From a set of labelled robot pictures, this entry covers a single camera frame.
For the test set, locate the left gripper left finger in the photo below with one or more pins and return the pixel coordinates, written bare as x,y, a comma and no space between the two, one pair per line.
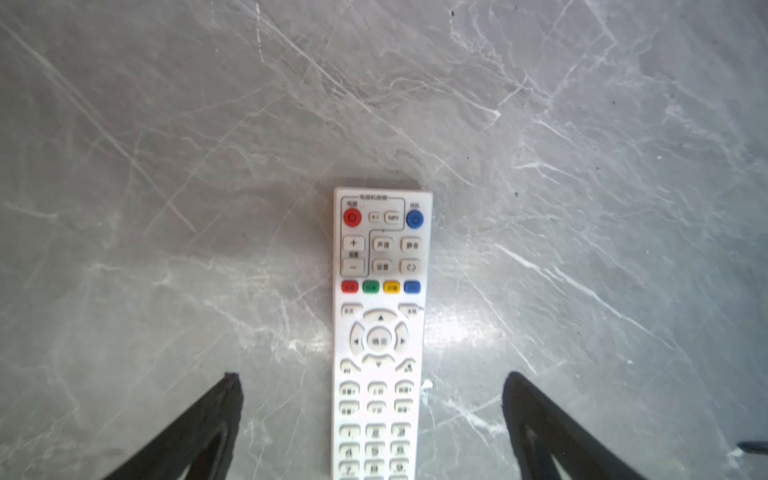
199,444

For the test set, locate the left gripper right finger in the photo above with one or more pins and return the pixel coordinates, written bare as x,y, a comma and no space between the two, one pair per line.
546,440

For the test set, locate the white remote control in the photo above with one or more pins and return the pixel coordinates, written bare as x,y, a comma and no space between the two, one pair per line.
381,250

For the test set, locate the red handled screwdriver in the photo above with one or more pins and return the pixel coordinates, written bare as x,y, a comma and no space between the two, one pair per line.
754,447

